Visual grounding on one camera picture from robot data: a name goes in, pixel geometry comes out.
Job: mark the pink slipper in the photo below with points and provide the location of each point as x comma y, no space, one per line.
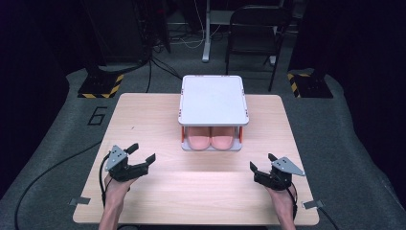
198,139
222,139

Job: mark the person's right hand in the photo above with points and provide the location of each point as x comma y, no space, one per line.
282,199

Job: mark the white two-tier shoe rack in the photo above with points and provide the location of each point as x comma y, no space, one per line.
213,99

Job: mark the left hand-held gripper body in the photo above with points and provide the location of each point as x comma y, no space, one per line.
123,167

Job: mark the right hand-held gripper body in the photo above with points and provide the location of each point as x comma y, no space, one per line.
281,174

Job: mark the black folding chair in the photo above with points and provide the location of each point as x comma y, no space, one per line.
255,41

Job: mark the black base with hazard stripes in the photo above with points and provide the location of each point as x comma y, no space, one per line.
99,86
312,86

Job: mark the person's left hand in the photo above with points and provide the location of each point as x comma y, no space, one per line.
118,191

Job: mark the white desk leg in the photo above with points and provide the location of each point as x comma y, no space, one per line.
207,32

